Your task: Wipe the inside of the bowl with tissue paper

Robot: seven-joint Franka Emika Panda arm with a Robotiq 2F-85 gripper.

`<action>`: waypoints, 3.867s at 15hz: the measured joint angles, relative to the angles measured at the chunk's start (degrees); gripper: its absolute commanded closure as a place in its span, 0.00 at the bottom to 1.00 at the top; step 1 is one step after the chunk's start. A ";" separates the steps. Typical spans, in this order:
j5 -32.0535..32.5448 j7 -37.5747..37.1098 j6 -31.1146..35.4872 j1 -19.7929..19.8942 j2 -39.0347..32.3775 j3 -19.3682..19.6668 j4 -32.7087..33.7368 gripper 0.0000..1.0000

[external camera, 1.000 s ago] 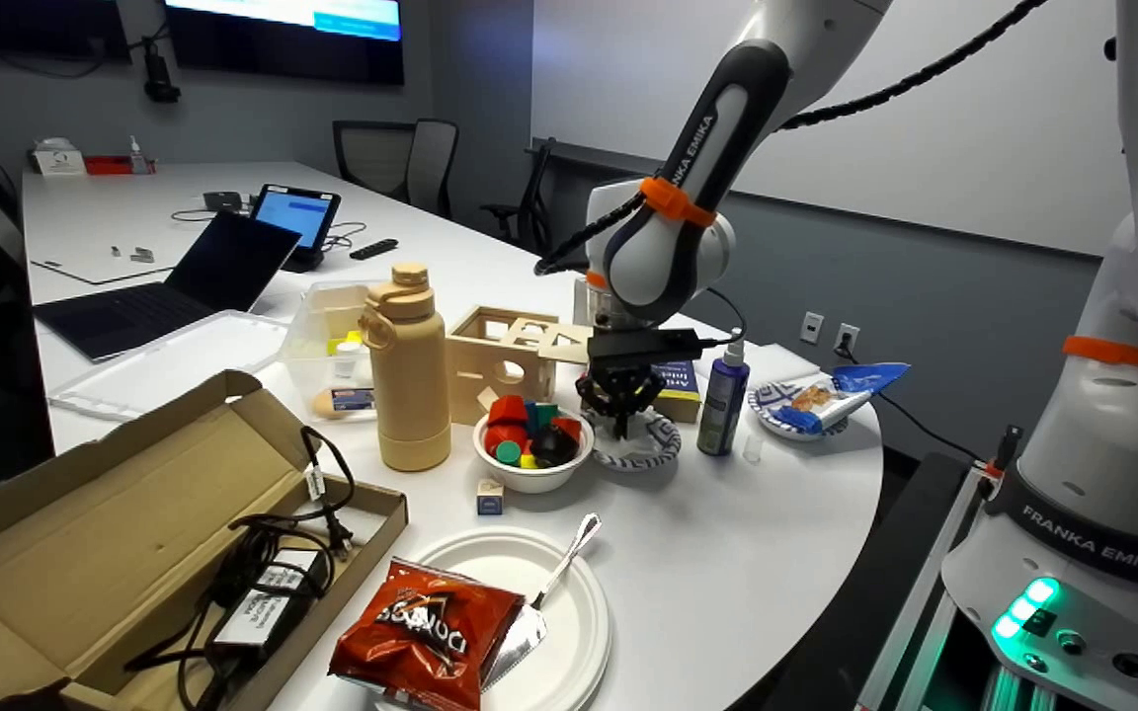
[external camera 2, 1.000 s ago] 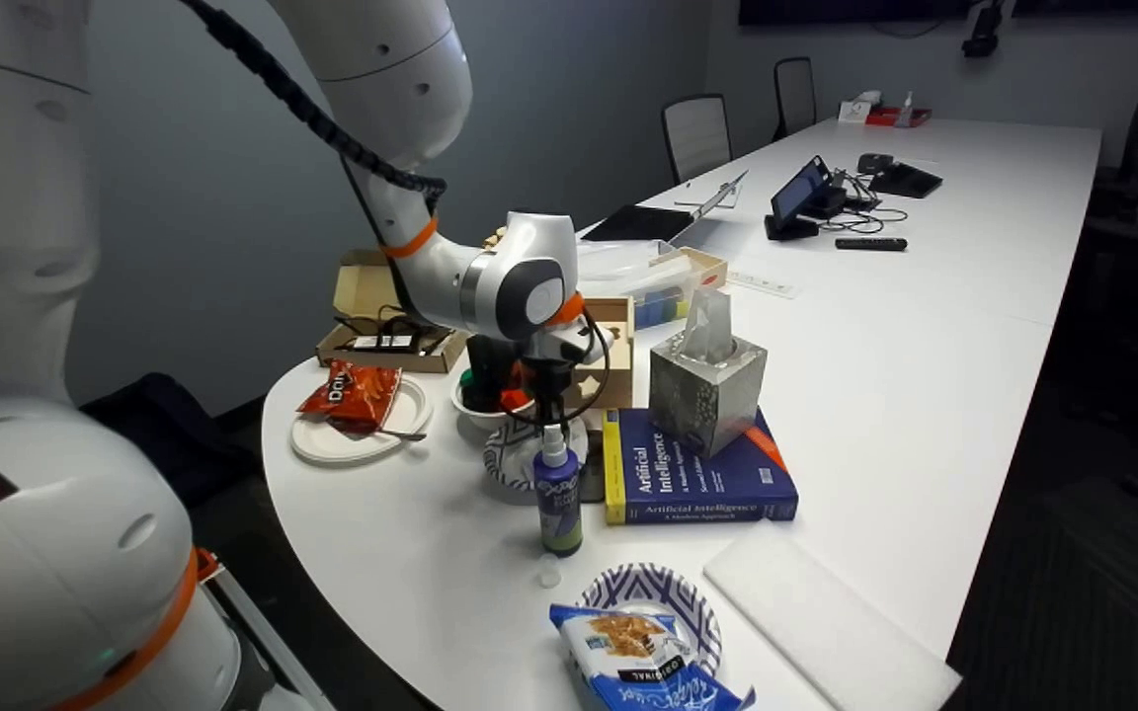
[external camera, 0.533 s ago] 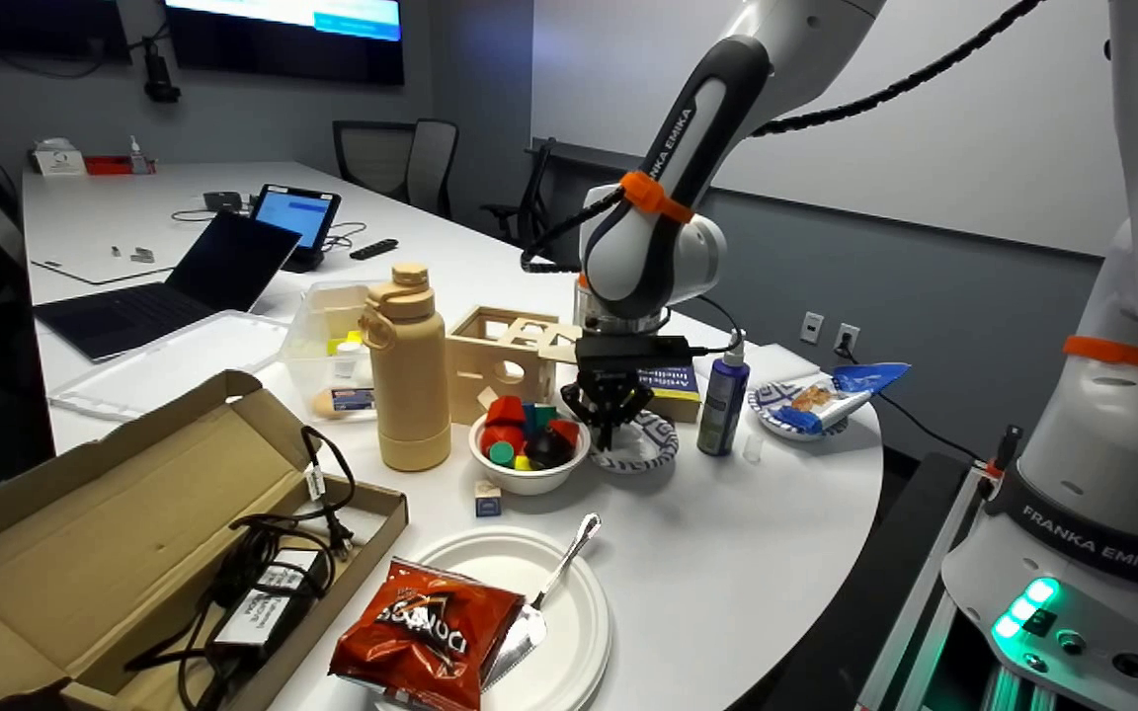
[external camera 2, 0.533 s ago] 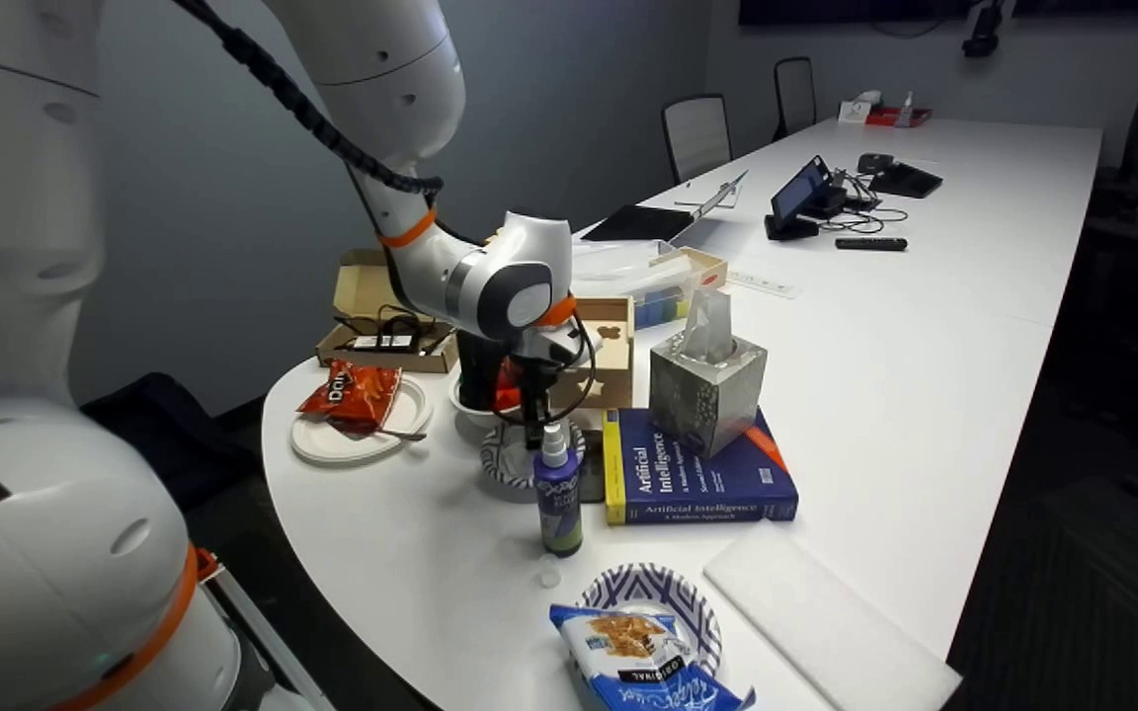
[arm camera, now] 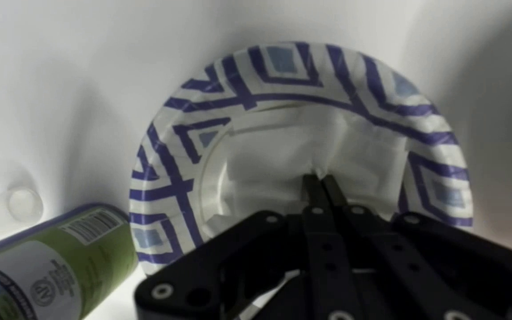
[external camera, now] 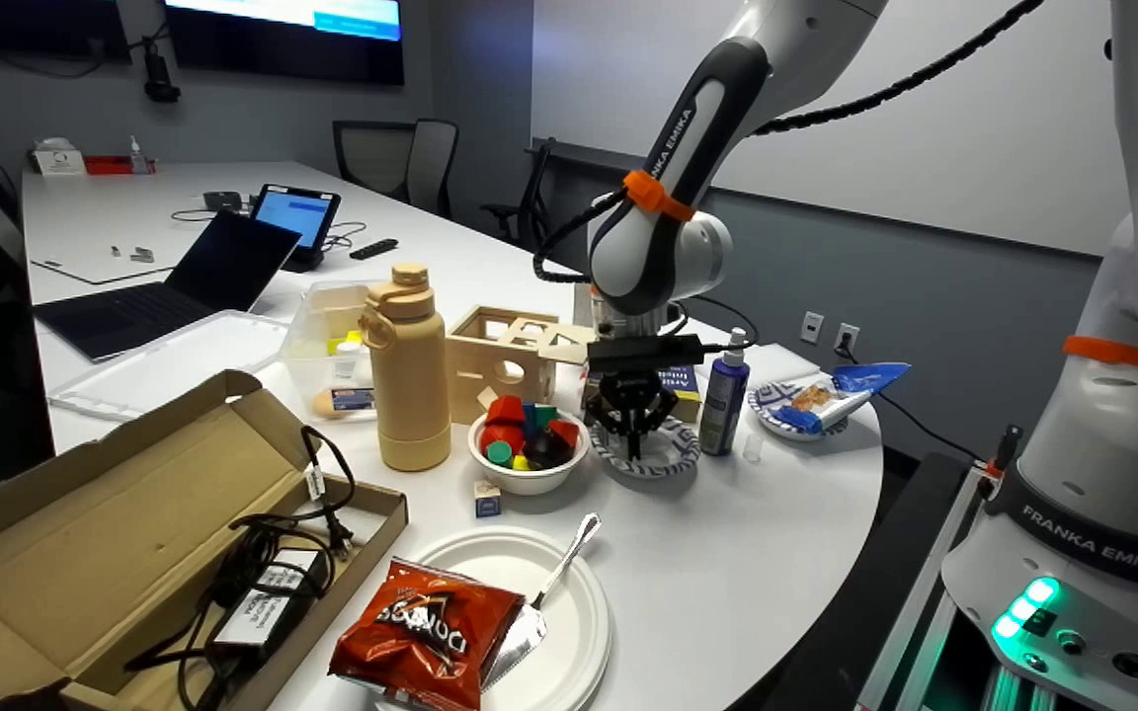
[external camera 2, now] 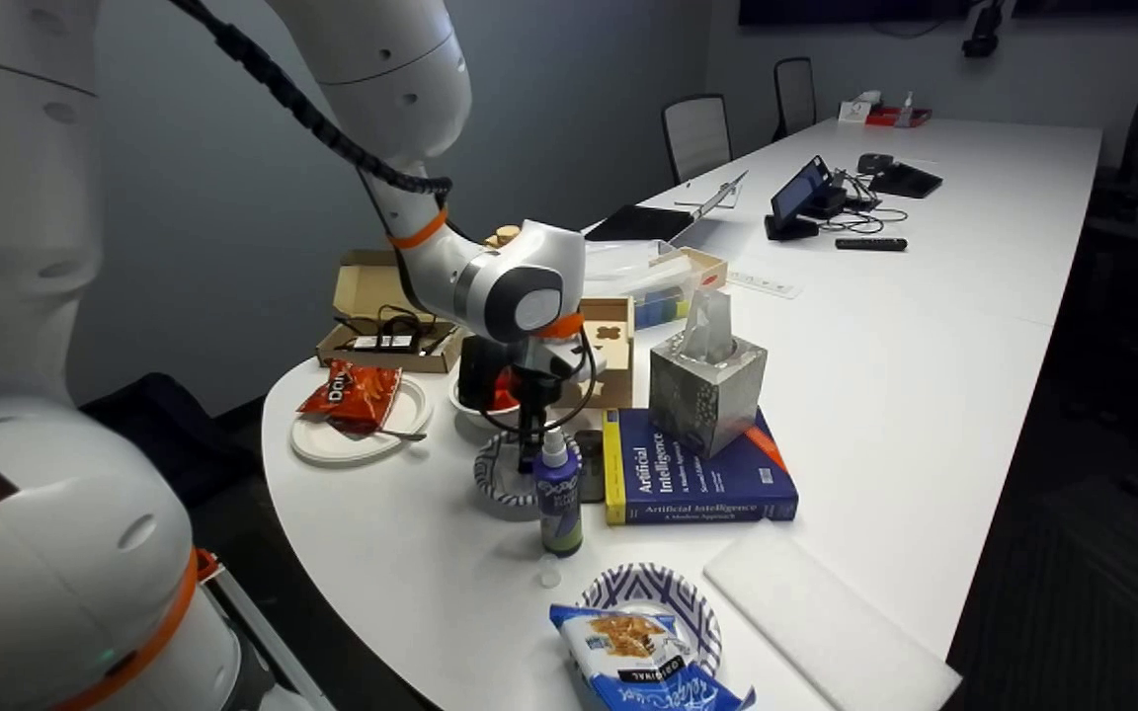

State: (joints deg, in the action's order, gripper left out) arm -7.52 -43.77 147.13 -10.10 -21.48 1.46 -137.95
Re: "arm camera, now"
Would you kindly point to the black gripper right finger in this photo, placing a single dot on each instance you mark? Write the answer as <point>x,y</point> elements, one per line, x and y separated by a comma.
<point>421,267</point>

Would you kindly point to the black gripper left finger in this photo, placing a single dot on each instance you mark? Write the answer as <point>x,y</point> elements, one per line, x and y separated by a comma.
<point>248,260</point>

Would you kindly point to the blue patterned paper bowl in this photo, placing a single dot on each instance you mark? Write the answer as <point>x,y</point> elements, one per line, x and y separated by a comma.
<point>266,65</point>

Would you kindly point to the blue green spray bottle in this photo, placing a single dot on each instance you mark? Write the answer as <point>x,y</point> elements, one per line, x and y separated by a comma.
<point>48,273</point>

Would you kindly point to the clear plastic cap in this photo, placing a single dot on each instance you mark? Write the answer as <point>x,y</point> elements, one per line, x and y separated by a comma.
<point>23,203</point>

